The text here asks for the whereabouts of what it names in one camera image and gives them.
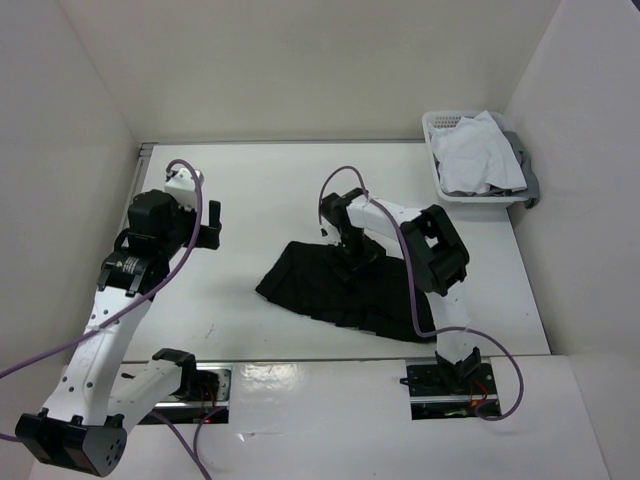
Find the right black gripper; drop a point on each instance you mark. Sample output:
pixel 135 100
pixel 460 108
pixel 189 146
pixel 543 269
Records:
pixel 373 253

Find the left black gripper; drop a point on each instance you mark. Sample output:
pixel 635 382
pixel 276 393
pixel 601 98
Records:
pixel 208 236

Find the black pleated skirt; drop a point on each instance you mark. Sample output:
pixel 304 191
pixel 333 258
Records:
pixel 374 299

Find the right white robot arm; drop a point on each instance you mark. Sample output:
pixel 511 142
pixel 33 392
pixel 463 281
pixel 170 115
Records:
pixel 436 259

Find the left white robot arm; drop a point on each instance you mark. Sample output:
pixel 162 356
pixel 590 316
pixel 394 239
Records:
pixel 84 424

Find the white laundry basket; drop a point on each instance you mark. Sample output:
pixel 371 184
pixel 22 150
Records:
pixel 448 119

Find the white skirt in basket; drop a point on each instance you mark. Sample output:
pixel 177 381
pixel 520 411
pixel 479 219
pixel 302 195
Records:
pixel 474 156

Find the grey skirt in basket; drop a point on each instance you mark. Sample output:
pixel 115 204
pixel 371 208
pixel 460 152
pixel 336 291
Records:
pixel 530 195

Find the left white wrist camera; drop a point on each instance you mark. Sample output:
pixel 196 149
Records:
pixel 180 184

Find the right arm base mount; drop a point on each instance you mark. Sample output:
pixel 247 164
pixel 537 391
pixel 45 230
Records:
pixel 431 399

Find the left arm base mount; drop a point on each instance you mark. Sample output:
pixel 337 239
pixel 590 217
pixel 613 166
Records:
pixel 210 398

